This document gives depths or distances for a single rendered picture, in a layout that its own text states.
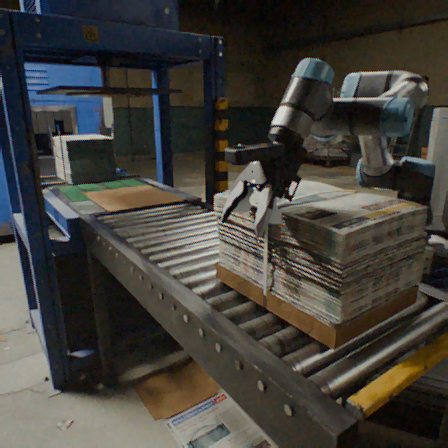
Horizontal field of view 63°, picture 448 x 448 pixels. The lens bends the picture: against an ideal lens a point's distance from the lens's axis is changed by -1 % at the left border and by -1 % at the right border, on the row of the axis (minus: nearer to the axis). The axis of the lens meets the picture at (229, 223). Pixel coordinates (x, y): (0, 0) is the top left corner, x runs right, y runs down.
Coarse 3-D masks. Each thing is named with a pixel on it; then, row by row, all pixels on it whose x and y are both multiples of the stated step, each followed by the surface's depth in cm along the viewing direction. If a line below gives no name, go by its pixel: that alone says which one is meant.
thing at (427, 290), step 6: (198, 204) 172; (204, 204) 172; (210, 210) 163; (420, 288) 91; (426, 288) 91; (432, 288) 91; (426, 294) 88; (432, 294) 88; (438, 294) 88; (444, 294) 88; (432, 300) 87; (438, 300) 86; (444, 300) 85; (432, 306) 87; (444, 330) 86; (438, 336) 87
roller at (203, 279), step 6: (192, 276) 98; (198, 276) 97; (204, 276) 98; (210, 276) 98; (180, 282) 95; (186, 282) 95; (192, 282) 95; (198, 282) 96; (204, 282) 97; (210, 282) 98; (192, 288) 95
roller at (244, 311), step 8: (248, 304) 83; (256, 304) 84; (224, 312) 80; (232, 312) 80; (240, 312) 81; (248, 312) 81; (256, 312) 82; (264, 312) 84; (232, 320) 79; (240, 320) 80; (248, 320) 81
